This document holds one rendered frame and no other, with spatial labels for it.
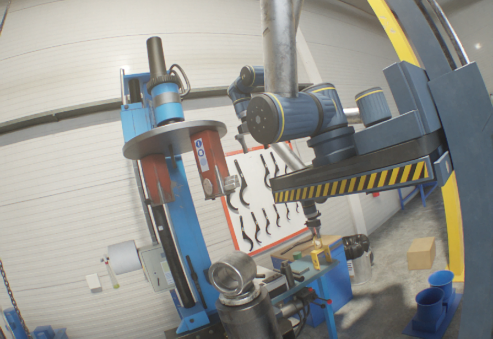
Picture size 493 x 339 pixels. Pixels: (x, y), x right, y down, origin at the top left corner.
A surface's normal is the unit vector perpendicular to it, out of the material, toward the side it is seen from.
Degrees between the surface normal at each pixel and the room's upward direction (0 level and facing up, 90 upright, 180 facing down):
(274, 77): 101
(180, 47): 90
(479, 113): 90
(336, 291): 90
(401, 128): 90
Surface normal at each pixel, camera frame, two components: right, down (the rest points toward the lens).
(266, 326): 0.62, -0.26
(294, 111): 0.51, -0.06
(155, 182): -0.40, 0.00
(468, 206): -0.84, 0.18
